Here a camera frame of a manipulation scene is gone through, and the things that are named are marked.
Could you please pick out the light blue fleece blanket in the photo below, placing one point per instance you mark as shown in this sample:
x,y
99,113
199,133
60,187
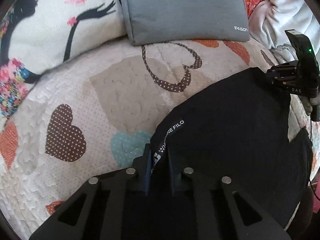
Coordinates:
x,y
270,19

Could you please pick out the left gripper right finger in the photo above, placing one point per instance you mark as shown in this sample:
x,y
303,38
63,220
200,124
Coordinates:
x,y
206,203

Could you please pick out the heart pattern quilt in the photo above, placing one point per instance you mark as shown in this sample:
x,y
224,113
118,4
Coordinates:
x,y
96,113

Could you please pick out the black pants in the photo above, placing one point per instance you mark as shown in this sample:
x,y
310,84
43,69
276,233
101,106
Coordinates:
x,y
238,127

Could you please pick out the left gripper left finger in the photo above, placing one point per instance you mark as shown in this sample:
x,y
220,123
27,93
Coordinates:
x,y
95,210

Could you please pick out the white printed lady pillow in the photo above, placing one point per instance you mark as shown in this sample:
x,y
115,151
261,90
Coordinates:
x,y
38,35

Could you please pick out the grey laptop bag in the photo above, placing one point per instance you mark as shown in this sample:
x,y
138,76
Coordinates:
x,y
154,21

